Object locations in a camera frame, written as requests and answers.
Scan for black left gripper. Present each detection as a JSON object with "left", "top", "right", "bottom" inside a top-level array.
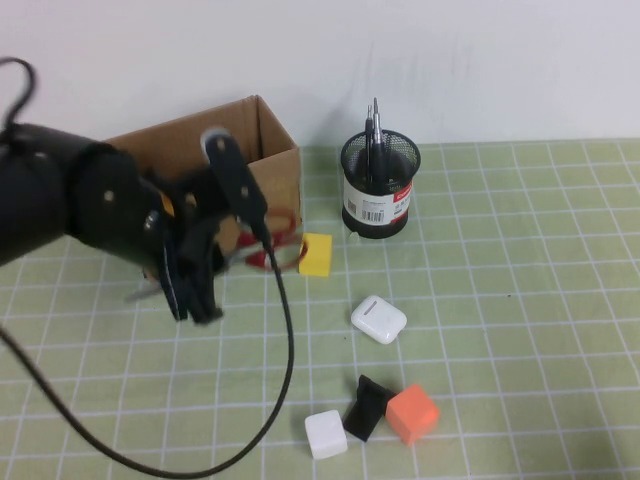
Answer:
[{"left": 64, "top": 142, "right": 236, "bottom": 326}]

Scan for white earbuds case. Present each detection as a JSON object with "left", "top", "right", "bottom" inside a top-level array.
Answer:
[{"left": 349, "top": 294, "right": 408, "bottom": 345}]

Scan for black-handled screwdriver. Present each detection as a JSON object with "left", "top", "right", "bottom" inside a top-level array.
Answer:
[{"left": 371, "top": 97, "right": 401, "bottom": 194}]

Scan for orange foam cube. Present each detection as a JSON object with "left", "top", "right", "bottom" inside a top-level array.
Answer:
[{"left": 384, "top": 383, "right": 441, "bottom": 446}]

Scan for brown cardboard box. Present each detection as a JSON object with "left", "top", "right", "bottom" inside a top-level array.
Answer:
[{"left": 102, "top": 94, "right": 304, "bottom": 281}]

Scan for thin black pen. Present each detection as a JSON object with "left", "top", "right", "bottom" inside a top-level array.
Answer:
[{"left": 366, "top": 103, "right": 376, "bottom": 184}]

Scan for red-handled scissors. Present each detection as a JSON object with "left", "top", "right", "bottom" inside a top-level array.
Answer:
[{"left": 123, "top": 207, "right": 309, "bottom": 302}]

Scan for black mesh pen holder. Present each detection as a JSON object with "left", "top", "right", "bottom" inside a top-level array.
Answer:
[{"left": 340, "top": 129, "right": 421, "bottom": 241}]

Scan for black left camera cable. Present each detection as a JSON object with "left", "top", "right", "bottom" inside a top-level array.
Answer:
[{"left": 0, "top": 57, "right": 296, "bottom": 480}]

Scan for white foam cube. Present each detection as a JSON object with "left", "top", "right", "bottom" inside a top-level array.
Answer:
[{"left": 304, "top": 409, "right": 349, "bottom": 460}]

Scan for black irregular block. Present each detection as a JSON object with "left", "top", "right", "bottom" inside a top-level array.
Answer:
[{"left": 342, "top": 373, "right": 399, "bottom": 443}]

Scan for green checked tablecloth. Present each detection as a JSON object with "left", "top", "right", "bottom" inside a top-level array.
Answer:
[{"left": 0, "top": 139, "right": 640, "bottom": 480}]

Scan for yellow foam cube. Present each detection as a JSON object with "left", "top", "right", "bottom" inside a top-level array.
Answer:
[{"left": 298, "top": 232, "right": 334, "bottom": 277}]

